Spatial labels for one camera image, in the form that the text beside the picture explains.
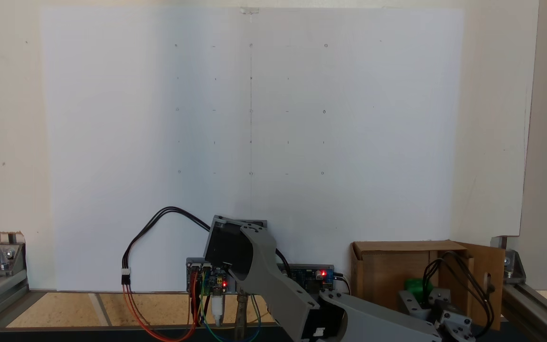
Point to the metal clamp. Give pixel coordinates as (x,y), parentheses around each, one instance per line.
(242,313)

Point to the green die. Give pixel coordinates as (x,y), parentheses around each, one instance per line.
(416,286)

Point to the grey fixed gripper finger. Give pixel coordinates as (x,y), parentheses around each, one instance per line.
(415,306)

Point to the white paper sheet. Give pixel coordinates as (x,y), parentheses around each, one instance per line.
(112,142)

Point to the brown cardboard box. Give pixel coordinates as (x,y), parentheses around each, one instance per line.
(387,275)

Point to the white usb plug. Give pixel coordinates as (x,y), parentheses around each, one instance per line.
(217,308)

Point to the clear tape piece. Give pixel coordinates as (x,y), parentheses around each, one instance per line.
(249,10)

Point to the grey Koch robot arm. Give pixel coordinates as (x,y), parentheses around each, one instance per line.
(273,280)

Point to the aluminium corner bracket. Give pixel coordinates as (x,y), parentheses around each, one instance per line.
(7,259)
(514,268)

